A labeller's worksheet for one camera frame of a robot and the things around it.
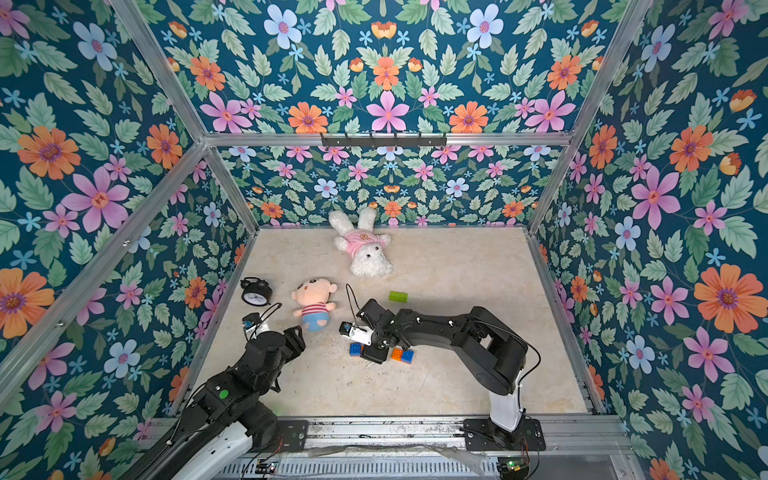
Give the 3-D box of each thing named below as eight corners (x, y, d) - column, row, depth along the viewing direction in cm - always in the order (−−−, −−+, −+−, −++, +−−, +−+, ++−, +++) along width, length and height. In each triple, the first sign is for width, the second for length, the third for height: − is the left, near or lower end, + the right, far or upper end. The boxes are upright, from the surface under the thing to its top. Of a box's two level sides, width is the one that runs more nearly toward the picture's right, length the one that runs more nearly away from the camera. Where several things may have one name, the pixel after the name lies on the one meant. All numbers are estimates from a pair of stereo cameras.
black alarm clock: (249, 307, 100) (236, 291, 92) (254, 293, 103) (242, 277, 96) (272, 307, 100) (260, 291, 92) (276, 293, 103) (266, 277, 96)
